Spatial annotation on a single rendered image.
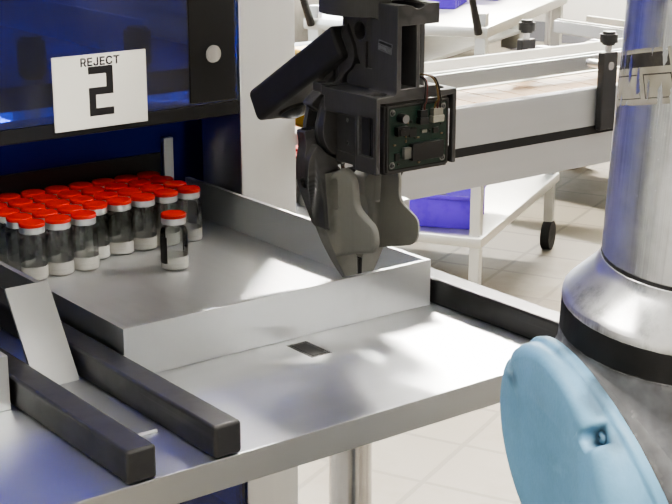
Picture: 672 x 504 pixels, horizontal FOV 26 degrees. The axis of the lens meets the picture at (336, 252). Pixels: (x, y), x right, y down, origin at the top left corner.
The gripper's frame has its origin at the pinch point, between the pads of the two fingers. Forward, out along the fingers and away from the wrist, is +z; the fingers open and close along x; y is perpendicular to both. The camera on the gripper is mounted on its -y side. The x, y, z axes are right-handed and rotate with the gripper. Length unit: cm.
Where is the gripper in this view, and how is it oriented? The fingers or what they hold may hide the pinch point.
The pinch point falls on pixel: (350, 266)
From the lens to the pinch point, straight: 106.3
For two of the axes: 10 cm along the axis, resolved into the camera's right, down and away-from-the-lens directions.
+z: 0.0, 9.6, 2.8
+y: 6.1, 2.2, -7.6
